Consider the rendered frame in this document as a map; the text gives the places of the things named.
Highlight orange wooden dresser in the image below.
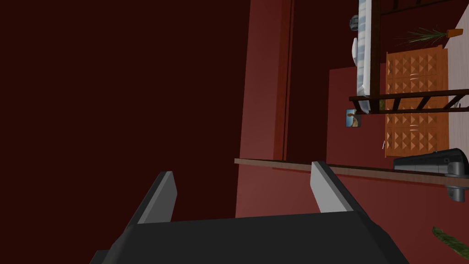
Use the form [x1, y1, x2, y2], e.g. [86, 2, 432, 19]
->
[384, 45, 451, 159]

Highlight green plant in orange pot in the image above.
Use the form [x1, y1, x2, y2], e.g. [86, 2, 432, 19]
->
[397, 25, 464, 47]

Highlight dark wooden bed white mattress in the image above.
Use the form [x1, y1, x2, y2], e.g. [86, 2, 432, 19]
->
[348, 0, 469, 116]

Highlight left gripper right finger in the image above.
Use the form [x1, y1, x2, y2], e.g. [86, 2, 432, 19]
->
[309, 160, 356, 215]

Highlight small blue wall picture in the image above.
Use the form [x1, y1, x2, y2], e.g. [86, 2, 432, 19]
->
[345, 108, 363, 129]

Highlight green leafy plant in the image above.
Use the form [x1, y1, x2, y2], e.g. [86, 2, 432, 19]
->
[431, 225, 469, 262]

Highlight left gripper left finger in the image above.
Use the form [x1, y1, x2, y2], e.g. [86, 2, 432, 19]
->
[127, 170, 179, 229]

